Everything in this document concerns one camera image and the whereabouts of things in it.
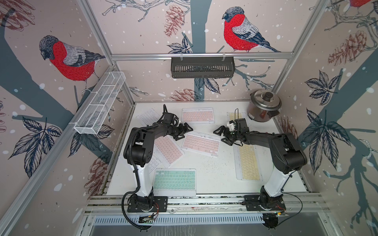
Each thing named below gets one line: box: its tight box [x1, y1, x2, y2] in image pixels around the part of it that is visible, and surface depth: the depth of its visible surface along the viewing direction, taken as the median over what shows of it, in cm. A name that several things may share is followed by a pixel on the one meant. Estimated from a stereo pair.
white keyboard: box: [135, 107, 161, 127], surface depth 113 cm
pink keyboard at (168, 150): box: [153, 135, 185, 169], surface depth 94 cm
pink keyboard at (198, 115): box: [181, 107, 216, 124], surface depth 113 cm
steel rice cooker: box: [247, 89, 282, 123], surface depth 99 cm
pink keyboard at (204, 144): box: [181, 131, 221, 158], surface depth 97 cm
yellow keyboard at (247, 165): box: [232, 144, 263, 182], surface depth 87 cm
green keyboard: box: [153, 168, 197, 197], surface depth 82 cm
